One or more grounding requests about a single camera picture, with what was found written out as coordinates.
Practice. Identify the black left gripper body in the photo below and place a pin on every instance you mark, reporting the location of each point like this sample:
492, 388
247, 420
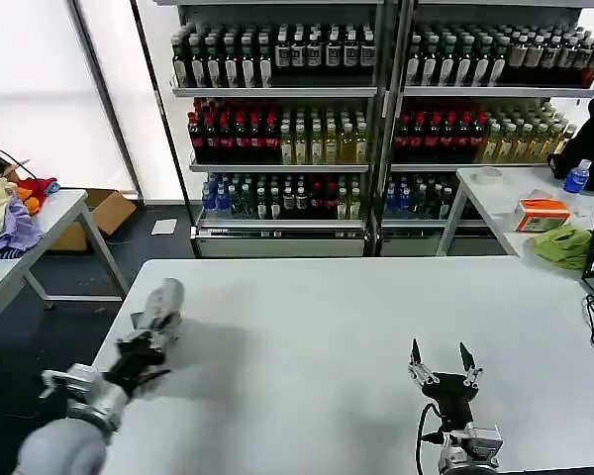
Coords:
136, 366

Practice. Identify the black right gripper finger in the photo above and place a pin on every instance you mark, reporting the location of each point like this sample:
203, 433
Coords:
469, 366
418, 366

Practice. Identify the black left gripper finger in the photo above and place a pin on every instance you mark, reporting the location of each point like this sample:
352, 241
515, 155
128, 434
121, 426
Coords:
158, 373
133, 339

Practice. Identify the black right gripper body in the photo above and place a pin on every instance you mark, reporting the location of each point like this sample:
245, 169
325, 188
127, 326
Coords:
450, 398

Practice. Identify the white printed shirt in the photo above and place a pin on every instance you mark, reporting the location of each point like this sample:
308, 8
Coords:
161, 304

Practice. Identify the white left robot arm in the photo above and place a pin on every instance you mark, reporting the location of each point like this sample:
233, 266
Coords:
64, 440

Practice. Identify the white sheet on floor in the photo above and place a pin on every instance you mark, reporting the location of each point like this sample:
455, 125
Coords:
164, 227

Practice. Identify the white table with clothes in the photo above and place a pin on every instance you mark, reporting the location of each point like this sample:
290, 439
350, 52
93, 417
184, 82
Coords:
29, 267

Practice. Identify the brown cardboard box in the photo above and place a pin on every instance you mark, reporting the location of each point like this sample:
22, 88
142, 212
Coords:
104, 213

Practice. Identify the green cloth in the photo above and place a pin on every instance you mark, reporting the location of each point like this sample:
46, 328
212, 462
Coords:
564, 245

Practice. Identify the purple cloth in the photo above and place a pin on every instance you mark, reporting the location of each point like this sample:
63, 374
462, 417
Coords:
15, 232

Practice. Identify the orange tissue box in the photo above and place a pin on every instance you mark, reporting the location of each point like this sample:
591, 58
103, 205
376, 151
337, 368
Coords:
542, 218

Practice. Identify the white side table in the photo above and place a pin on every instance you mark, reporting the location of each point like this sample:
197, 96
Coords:
495, 203

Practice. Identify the red orange cloth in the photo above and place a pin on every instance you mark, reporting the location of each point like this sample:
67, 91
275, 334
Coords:
37, 190

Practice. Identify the blue water bottle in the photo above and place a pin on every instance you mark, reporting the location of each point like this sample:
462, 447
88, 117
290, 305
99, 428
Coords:
576, 178

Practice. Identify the metal shelf rack with bottles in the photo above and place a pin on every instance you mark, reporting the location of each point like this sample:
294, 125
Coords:
277, 123
475, 114

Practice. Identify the dark window frame post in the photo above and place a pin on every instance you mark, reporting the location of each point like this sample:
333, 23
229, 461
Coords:
109, 104

